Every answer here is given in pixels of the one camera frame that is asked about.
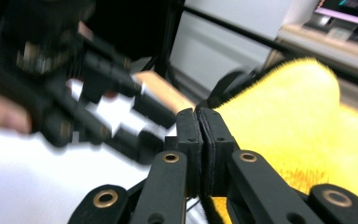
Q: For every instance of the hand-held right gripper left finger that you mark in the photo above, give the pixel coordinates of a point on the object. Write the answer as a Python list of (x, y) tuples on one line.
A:
[(189, 146)]

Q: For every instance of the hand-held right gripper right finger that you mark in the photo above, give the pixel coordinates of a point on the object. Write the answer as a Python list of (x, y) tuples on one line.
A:
[(218, 146)]

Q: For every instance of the yellow and black cloth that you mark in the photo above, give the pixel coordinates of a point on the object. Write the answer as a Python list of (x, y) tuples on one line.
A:
[(292, 124)]

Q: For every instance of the tan wooden board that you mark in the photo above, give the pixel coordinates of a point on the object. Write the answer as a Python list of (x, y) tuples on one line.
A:
[(164, 90)]

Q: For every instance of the black metal stand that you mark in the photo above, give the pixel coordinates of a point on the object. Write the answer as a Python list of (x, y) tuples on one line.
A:
[(171, 37)]

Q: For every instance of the beige desk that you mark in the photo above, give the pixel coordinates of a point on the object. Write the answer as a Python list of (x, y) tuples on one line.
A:
[(323, 46)]

